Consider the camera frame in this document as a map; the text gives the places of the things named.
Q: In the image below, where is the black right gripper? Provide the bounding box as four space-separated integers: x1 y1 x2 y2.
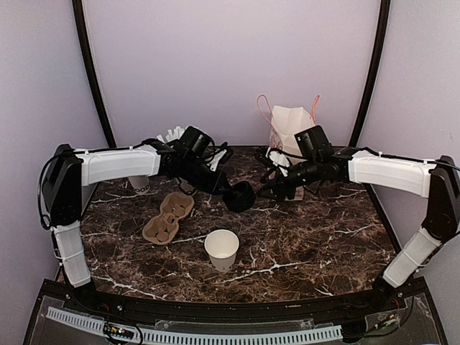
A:
256 156 322 202

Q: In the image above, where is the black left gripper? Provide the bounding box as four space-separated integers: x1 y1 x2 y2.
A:
180 156 233 196

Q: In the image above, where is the stack of black cup lids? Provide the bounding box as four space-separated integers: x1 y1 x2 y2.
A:
222 181 256 213

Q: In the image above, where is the white paper takeout bag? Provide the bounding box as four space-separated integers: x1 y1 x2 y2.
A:
256 94 320 180

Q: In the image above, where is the white paper coffee cup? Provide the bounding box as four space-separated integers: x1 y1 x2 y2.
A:
204 229 239 272

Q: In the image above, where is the brown cardboard cup carrier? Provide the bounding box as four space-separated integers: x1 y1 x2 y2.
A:
142 192 195 245

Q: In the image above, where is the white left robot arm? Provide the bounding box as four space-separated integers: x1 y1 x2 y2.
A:
37 139 236 313

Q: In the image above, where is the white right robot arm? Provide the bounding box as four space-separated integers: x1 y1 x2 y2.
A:
256 147 459 312

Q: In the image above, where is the white cup holding straws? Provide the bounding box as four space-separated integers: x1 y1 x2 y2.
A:
179 180 196 196

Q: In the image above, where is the bundle of white wrapped straws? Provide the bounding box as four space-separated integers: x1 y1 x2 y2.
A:
156 126 185 143

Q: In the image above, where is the stack of white paper cups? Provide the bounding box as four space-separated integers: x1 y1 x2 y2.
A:
129 175 150 195

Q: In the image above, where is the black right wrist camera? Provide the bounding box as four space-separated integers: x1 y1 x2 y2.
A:
294 125 334 160

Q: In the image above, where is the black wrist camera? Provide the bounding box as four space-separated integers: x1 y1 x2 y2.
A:
179 126 211 158
294 125 334 160

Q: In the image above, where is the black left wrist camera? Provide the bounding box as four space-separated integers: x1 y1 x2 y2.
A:
179 126 211 158

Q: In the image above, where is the white slotted cable duct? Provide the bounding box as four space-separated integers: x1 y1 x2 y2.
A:
45 307 343 344

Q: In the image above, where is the black table front rail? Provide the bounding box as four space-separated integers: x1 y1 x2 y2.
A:
39 278 425 326

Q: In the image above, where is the black right frame post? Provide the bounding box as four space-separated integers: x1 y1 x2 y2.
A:
349 0 391 147

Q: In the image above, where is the black frame post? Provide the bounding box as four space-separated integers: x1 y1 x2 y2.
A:
349 0 391 147
72 0 116 148

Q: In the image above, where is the black left frame post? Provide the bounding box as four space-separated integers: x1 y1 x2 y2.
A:
72 0 116 148

